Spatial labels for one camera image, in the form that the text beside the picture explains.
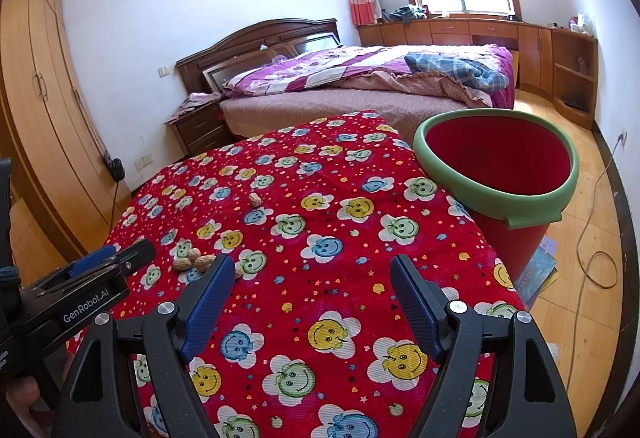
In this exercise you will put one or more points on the pile of clothes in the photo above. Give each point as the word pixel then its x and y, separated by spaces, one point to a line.
pixel 407 12

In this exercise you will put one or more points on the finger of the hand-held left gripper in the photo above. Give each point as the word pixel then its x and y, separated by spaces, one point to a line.
pixel 92 263
pixel 95 303

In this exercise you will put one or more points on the wooden wardrobe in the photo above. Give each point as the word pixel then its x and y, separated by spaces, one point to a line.
pixel 45 92

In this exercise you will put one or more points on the black power plug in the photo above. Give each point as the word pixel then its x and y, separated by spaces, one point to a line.
pixel 115 166

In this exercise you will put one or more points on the white plastic bag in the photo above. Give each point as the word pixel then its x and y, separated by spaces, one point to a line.
pixel 580 23

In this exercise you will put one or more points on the blue magazine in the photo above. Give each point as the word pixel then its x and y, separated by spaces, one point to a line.
pixel 542 268

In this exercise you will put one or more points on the wooden bed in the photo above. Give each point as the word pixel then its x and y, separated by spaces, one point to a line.
pixel 300 112

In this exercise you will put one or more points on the pink cloth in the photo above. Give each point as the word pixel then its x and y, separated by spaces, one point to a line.
pixel 192 101

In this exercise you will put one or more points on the red bucket with green rim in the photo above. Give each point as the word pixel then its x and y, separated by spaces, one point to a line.
pixel 500 152

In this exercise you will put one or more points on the dark wooden nightstand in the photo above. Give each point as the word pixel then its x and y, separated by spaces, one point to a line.
pixel 200 127

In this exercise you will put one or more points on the person's left hand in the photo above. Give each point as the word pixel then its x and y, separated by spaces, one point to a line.
pixel 22 398

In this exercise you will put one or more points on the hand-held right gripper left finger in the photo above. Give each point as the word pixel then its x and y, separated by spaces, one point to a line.
pixel 210 305

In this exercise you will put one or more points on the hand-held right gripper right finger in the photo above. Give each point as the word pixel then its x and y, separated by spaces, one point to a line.
pixel 415 305

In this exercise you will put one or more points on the long wooden cabinet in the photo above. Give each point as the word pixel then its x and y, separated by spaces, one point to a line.
pixel 535 52

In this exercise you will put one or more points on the red smiley flower blanket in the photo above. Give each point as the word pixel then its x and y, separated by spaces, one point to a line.
pixel 325 293

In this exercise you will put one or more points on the purple floral quilt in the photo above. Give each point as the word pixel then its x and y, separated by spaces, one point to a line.
pixel 310 67

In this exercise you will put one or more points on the white double wall socket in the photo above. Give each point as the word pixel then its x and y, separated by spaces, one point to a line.
pixel 144 162

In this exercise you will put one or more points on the blue plaid blanket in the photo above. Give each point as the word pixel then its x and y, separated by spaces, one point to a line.
pixel 450 65

